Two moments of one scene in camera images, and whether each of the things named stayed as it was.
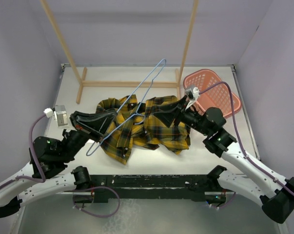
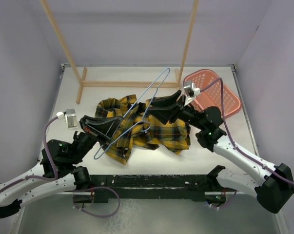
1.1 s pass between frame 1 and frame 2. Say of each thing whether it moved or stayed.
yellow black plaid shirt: stayed
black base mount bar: stayed
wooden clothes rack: stayed
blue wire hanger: moved
